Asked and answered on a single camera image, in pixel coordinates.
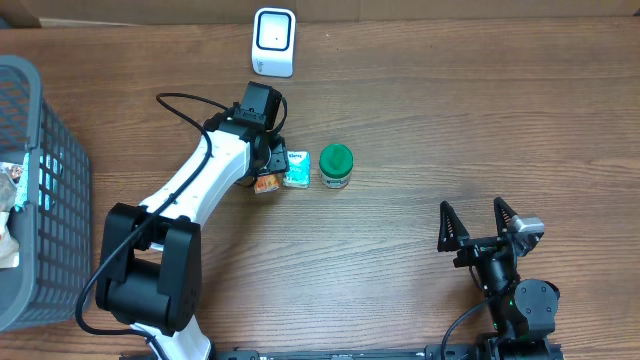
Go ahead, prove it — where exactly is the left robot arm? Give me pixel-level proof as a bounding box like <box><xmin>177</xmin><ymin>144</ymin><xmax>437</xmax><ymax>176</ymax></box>
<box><xmin>91</xmin><ymin>103</ymin><xmax>288</xmax><ymax>359</ymax></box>

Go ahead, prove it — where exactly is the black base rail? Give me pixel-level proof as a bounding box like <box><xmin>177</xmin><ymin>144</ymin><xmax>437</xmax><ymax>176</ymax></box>
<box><xmin>119</xmin><ymin>344</ymin><xmax>565</xmax><ymax>360</ymax></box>

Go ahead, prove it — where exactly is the grey plastic mesh basket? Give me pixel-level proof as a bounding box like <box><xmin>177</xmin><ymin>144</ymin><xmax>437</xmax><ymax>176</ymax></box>
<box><xmin>1</xmin><ymin>55</ymin><xmax>93</xmax><ymax>332</ymax></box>

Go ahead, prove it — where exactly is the green lid jar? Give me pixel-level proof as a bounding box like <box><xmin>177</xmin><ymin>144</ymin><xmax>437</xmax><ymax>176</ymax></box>
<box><xmin>319</xmin><ymin>144</ymin><xmax>354</xmax><ymax>189</ymax></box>

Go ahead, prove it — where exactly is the teal wipes packet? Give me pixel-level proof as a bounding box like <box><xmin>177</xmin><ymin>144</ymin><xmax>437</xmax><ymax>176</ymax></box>
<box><xmin>14</xmin><ymin>154</ymin><xmax>63</xmax><ymax>212</ymax></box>

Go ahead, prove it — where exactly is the beige snack bag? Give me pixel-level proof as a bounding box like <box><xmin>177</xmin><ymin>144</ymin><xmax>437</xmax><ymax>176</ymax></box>
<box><xmin>1</xmin><ymin>162</ymin><xmax>23</xmax><ymax>269</ymax></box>

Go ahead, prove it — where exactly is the white barcode scanner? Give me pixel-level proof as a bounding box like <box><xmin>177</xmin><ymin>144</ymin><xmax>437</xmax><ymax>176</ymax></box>
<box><xmin>251</xmin><ymin>7</ymin><xmax>297</xmax><ymax>78</ymax></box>

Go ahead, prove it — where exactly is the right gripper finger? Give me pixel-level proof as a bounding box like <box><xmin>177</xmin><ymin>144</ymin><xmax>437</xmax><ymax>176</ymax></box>
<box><xmin>437</xmin><ymin>201</ymin><xmax>470</xmax><ymax>252</ymax></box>
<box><xmin>493</xmin><ymin>197</ymin><xmax>517</xmax><ymax>240</ymax></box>

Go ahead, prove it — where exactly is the cardboard backboard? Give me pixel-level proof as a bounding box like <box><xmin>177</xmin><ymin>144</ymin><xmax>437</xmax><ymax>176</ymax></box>
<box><xmin>1</xmin><ymin>0</ymin><xmax>639</xmax><ymax>27</ymax></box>

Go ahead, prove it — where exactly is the orange small packet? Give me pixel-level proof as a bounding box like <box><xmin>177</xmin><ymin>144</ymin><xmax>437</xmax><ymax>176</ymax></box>
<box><xmin>254</xmin><ymin>174</ymin><xmax>280</xmax><ymax>194</ymax></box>

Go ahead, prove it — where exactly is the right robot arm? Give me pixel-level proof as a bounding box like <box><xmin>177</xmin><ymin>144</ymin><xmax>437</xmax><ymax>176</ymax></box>
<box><xmin>437</xmin><ymin>197</ymin><xmax>564</xmax><ymax>360</ymax></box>

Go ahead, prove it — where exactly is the teal tissue pack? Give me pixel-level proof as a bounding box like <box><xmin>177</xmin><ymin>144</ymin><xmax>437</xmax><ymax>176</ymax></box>
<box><xmin>283</xmin><ymin>151</ymin><xmax>311</xmax><ymax>188</ymax></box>

